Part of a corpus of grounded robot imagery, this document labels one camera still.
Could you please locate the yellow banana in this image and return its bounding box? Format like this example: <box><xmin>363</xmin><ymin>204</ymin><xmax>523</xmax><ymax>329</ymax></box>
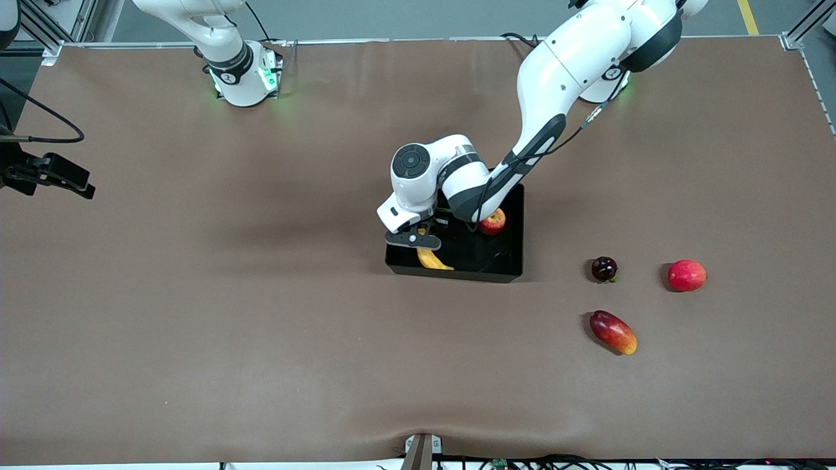
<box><xmin>416</xmin><ymin>227</ymin><xmax>455</xmax><ymax>271</ymax></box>

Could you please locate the black rectangular box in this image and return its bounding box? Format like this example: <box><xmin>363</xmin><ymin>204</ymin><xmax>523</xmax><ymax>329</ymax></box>
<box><xmin>384</xmin><ymin>184</ymin><xmax>525</xmax><ymax>284</ymax></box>

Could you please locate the brown table cover sheet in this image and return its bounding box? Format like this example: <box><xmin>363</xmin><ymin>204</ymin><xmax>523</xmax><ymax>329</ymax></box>
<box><xmin>0</xmin><ymin>36</ymin><xmax>836</xmax><ymax>465</ymax></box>

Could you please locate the red yellow mango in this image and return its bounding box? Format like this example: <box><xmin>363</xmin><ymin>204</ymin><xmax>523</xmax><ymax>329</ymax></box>
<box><xmin>589</xmin><ymin>310</ymin><xmax>638</xmax><ymax>356</ymax></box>

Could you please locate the pink red pomegranate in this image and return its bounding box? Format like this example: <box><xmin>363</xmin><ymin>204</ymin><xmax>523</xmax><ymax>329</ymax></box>
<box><xmin>667</xmin><ymin>259</ymin><xmax>708</xmax><ymax>292</ymax></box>

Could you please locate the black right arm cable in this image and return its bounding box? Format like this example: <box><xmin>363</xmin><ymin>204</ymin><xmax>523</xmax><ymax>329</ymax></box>
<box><xmin>0</xmin><ymin>78</ymin><xmax>86</xmax><ymax>144</ymax></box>

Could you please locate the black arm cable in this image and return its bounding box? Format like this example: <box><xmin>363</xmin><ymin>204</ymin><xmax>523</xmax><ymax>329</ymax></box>
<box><xmin>472</xmin><ymin>69</ymin><xmax>631</xmax><ymax>229</ymax></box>
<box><xmin>0</xmin><ymin>78</ymin><xmax>86</xmax><ymax>144</ymax></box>

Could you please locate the aluminium frame profile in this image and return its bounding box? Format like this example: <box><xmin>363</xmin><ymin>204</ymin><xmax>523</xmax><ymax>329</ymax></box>
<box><xmin>20</xmin><ymin>0</ymin><xmax>66</xmax><ymax>66</ymax></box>
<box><xmin>780</xmin><ymin>0</ymin><xmax>836</xmax><ymax>50</ymax></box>

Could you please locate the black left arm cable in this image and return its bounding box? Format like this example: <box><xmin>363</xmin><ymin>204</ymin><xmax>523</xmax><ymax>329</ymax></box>
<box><xmin>472</xmin><ymin>69</ymin><xmax>631</xmax><ymax>229</ymax></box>

